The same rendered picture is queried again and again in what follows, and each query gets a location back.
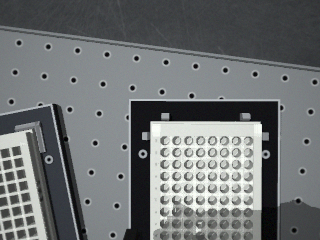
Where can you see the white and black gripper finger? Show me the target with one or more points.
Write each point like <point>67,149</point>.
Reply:
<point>132,234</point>

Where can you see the white well plate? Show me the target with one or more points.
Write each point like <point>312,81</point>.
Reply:
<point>27,141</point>
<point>207,190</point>

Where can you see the dark grey plate holder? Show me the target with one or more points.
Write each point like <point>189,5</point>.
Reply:
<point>46,122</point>

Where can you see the black rectangular plate with grey pegs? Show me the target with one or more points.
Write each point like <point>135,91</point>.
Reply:
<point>142,111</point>

